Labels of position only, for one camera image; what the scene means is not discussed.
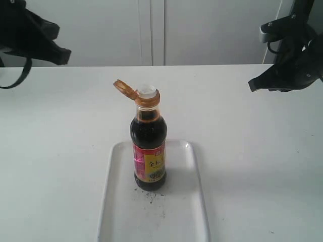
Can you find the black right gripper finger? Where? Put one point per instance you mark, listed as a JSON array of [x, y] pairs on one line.
[[270, 79]]

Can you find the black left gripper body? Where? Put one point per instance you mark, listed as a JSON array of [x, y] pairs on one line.
[[24, 32]]

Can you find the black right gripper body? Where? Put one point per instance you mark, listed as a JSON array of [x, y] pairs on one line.
[[298, 49]]

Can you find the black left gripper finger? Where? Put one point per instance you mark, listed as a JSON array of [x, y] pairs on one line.
[[55, 54]]

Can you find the dark soy sauce bottle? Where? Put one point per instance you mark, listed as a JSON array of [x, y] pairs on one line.
[[148, 131]]

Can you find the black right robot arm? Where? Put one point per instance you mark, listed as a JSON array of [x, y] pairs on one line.
[[298, 50]]

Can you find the white rectangular plastic tray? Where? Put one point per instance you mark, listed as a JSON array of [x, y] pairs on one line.
[[175, 212]]

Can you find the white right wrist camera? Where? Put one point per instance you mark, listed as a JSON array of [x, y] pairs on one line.
[[263, 35]]

